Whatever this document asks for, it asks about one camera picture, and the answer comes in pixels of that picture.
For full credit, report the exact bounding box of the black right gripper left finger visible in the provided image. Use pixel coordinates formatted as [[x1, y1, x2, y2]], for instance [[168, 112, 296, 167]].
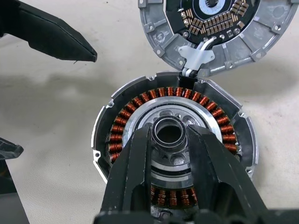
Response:
[[100, 127, 152, 212]]

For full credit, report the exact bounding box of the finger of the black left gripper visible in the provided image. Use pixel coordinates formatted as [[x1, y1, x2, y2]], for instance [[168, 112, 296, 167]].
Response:
[[0, 137, 30, 224], [0, 0, 98, 63]]

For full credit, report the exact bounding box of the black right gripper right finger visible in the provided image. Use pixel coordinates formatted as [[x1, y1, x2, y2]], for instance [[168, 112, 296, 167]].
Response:
[[186, 125, 269, 210]]

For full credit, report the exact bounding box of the silver spoked rotor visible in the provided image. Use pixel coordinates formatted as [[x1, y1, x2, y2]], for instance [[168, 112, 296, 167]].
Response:
[[123, 97, 224, 190]]

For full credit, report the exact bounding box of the motor housing with copper windings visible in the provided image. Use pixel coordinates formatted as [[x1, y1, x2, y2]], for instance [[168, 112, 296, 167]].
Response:
[[91, 71, 260, 224]]

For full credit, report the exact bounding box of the silver motor lid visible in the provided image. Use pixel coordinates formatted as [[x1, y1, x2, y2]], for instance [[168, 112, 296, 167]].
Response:
[[138, 0, 299, 77]]

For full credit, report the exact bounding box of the white motor wire bundle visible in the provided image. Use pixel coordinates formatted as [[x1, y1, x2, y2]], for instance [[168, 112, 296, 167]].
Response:
[[183, 36, 217, 77]]

